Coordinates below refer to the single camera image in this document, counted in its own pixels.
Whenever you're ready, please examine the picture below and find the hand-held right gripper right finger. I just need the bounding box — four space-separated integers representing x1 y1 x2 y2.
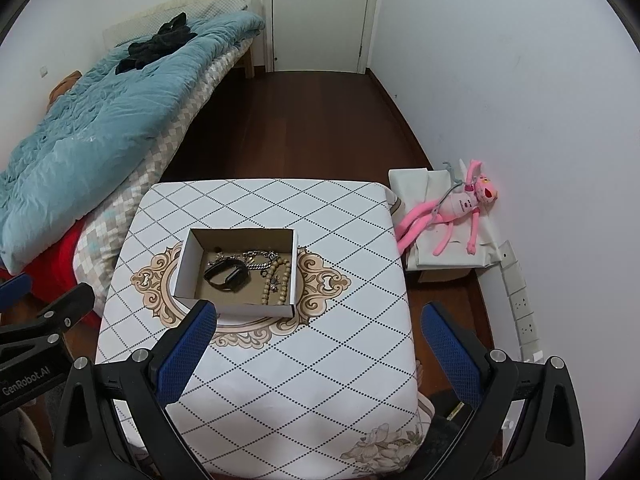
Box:
421 301 586 480

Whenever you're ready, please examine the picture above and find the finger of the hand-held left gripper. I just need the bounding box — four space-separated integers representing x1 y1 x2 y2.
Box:
0 282 96 359
0 272 35 318

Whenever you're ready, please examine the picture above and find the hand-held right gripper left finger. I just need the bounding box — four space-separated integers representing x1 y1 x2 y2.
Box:
50 299 218 480

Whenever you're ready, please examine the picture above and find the white cardboard box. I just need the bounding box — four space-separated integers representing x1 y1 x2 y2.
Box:
172 227 299 319

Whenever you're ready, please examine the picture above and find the black fitness band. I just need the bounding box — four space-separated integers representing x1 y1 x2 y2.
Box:
203 257 248 293

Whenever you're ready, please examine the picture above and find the silver chain bracelet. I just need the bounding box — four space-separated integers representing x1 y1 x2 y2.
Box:
242 249 281 273

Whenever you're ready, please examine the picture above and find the wooden bead bracelet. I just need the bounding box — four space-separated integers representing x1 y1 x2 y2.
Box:
258 258 292 306

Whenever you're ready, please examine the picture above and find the red blanket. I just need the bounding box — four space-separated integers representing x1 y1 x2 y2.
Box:
0 225 108 331

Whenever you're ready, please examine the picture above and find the white diamond-pattern tablecloth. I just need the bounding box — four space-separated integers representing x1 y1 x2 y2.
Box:
94 178 436 480

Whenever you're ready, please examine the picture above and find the checkered bed sheet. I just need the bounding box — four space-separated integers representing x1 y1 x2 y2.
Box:
72 45 251 306

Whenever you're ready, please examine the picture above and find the pink plush toy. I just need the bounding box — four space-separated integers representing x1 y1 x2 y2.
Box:
396 159 500 257

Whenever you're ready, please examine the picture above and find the grey clothes hanger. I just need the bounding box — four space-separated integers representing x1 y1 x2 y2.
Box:
434 160 473 221

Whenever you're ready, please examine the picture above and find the light blue quilt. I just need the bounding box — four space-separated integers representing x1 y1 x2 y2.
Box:
0 10 266 275

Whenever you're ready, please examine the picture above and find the brown cushion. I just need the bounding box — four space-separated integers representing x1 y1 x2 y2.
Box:
47 70 82 111

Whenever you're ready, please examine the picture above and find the black clothing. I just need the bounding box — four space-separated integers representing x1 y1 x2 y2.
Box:
116 11 198 73

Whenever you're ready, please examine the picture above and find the white door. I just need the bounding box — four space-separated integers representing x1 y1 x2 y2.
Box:
271 0 375 73

